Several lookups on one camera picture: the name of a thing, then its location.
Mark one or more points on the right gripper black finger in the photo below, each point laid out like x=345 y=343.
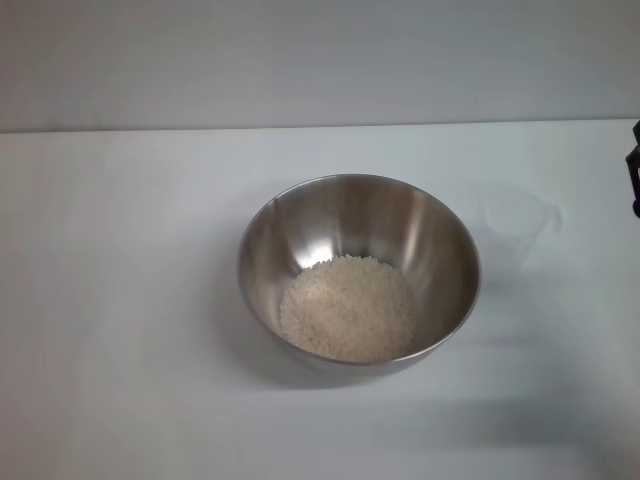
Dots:
x=635 y=170

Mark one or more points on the clear plastic measuring cup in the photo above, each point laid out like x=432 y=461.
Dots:
x=505 y=220

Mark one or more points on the stainless steel mixing bowl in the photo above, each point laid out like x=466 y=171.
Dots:
x=425 y=240

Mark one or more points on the white rice grains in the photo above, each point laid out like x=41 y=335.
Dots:
x=347 y=310

